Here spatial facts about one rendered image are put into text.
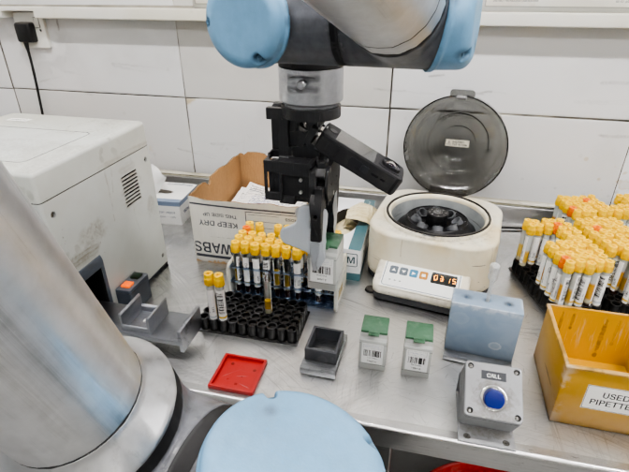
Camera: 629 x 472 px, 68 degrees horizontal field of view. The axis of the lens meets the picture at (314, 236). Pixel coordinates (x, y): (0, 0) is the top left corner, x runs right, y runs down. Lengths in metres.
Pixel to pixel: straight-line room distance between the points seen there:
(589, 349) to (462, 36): 0.57
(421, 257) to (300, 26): 0.55
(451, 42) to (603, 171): 0.89
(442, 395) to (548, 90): 0.71
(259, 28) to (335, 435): 0.31
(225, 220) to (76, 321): 0.70
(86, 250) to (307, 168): 0.40
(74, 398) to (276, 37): 0.29
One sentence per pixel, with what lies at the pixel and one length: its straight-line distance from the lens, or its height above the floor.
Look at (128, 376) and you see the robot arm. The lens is 0.31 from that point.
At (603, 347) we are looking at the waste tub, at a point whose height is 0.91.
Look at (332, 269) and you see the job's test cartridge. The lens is 0.63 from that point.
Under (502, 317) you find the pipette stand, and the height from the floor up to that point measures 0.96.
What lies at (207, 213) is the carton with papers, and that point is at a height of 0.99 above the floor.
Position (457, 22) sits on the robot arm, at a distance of 0.38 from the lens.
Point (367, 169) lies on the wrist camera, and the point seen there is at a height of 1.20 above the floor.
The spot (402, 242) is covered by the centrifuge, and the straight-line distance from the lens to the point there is 0.86.
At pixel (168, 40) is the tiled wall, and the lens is 1.28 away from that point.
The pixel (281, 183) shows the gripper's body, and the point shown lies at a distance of 0.58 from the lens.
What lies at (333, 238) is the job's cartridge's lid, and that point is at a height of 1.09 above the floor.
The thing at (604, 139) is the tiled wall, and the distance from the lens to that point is 1.21.
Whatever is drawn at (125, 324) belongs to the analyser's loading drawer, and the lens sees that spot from 0.80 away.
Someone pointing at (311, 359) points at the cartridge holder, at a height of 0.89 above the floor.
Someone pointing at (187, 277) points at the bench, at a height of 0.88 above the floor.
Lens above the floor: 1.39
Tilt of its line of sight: 28 degrees down
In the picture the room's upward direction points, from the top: straight up
